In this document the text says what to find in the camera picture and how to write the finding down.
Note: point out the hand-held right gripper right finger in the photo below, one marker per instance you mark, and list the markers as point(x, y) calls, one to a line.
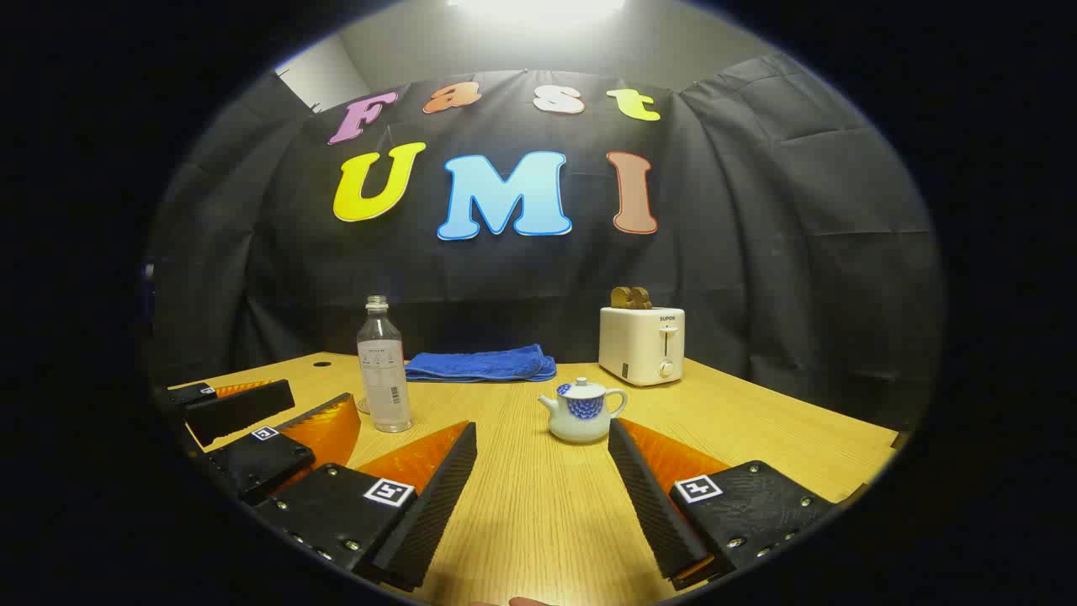
point(644, 497)

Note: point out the blue folded towel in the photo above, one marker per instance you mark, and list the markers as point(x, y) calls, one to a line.
point(480, 366)

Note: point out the brown bread slice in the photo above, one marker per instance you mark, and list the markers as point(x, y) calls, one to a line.
point(620, 298)
point(641, 299)

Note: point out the white blue-patterned teacup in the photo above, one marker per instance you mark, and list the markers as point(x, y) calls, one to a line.
point(580, 421)

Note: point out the black backdrop cloth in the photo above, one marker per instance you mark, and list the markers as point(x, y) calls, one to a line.
point(757, 252)

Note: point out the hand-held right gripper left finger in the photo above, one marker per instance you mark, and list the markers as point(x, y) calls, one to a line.
point(437, 497)

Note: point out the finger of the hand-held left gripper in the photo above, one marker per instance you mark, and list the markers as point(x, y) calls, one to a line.
point(261, 463)
point(244, 412)

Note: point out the white toaster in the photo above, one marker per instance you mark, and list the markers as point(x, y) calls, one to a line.
point(639, 345)

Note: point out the white blue teacup lid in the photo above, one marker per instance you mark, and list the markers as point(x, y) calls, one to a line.
point(579, 390)

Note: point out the clear plastic water bottle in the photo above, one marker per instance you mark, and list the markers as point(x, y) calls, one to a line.
point(384, 379)

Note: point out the ceiling light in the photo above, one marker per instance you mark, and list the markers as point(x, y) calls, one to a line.
point(538, 7)

